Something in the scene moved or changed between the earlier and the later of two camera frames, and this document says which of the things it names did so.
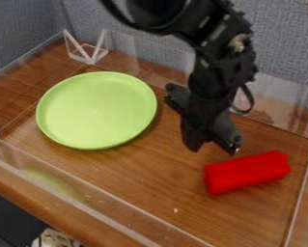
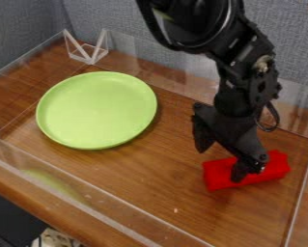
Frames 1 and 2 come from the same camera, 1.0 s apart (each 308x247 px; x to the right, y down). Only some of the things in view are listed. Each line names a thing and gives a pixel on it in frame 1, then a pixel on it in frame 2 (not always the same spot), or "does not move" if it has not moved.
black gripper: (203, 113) -> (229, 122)
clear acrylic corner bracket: (83, 51) does not move
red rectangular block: (247, 173) does not move
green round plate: (97, 110) does not move
